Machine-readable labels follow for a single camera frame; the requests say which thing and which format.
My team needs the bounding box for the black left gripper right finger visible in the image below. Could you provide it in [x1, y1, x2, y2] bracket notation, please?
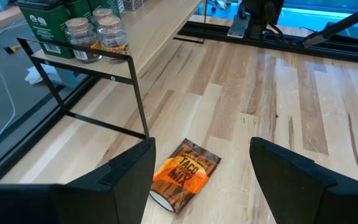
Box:
[249, 136, 358, 224]

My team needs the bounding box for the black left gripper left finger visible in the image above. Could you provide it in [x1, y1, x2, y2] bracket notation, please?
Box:
[0, 137, 157, 224]

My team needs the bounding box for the orange taco seasoning packet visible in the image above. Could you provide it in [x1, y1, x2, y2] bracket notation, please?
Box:
[149, 138, 223, 215]

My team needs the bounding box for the black rectangular spice tin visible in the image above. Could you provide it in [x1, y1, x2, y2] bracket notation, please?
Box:
[16, 0, 75, 60]

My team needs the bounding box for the white cloth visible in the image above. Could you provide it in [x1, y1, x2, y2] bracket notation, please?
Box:
[24, 63, 59, 85]

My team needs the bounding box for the wooden shelf with black frame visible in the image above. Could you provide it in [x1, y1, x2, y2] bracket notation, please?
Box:
[16, 0, 207, 140]

